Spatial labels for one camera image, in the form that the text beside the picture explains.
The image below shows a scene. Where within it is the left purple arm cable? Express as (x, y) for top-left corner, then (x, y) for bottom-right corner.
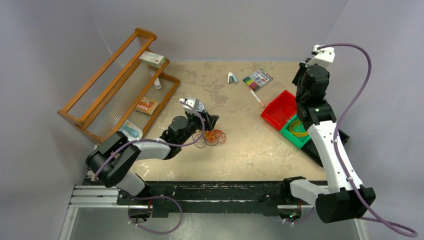
(94, 100), (206, 181)

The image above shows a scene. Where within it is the green plastic bin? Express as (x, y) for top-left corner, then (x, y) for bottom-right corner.
(280, 114), (311, 149)

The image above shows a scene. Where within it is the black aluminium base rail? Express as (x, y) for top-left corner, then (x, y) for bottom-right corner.
(67, 178), (332, 220)

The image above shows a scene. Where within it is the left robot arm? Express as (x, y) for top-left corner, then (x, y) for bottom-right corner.
(85, 110), (219, 205)

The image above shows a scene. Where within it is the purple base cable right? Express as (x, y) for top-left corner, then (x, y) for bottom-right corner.
(281, 198), (316, 226)

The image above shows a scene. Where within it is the blue blister pack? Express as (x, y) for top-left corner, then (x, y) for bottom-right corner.
(119, 120), (143, 141)

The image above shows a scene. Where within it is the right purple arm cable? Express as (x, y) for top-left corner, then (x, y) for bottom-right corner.
(317, 43), (419, 238)

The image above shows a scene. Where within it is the white red box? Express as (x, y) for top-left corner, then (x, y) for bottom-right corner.
(139, 51), (166, 69)

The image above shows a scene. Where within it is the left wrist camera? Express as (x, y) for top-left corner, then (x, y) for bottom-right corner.
(178, 97), (200, 114)

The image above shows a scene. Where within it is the yellow cable coil in bin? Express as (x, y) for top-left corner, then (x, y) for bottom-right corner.
(288, 119), (309, 138)

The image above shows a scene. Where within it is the white stapler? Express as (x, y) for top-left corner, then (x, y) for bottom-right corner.
(153, 77), (162, 89)

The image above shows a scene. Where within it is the wooden rack shelf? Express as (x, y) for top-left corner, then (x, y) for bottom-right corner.
(57, 28), (181, 145)

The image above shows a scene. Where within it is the purple thin cable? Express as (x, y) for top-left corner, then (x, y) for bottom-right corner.
(193, 129), (216, 149)

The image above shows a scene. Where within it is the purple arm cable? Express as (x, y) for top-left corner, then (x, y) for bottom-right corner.
(94, 100), (206, 181)
(317, 43), (419, 238)

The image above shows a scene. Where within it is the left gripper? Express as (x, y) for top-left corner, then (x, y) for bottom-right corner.
(178, 109), (218, 145)

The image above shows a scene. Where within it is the marker pen pack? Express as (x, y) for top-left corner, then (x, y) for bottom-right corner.
(242, 68), (274, 92)

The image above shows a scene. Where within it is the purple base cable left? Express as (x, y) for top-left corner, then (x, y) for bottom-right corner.
(127, 194), (185, 235)

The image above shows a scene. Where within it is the orange card pack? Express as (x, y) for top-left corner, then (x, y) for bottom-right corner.
(134, 97), (159, 116)

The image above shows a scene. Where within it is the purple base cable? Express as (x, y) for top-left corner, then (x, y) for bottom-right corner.
(127, 194), (185, 235)
(281, 198), (316, 226)

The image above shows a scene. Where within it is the blue white round tin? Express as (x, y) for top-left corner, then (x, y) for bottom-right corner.
(193, 101), (205, 113)

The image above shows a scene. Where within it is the small blue stapler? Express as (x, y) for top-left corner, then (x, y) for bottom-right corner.
(227, 72), (239, 84)

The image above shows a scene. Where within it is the red plastic bin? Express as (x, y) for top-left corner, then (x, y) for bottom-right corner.
(260, 90), (297, 131)

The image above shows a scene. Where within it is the white red marker pen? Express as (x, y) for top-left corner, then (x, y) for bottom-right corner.
(249, 90), (265, 108)

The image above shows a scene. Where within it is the orange thin cable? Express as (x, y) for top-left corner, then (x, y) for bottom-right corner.
(202, 129), (227, 146)

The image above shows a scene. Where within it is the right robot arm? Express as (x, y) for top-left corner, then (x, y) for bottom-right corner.
(280, 62), (376, 223)

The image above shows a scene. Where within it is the black plastic bin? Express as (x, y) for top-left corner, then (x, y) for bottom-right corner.
(300, 130), (350, 168)

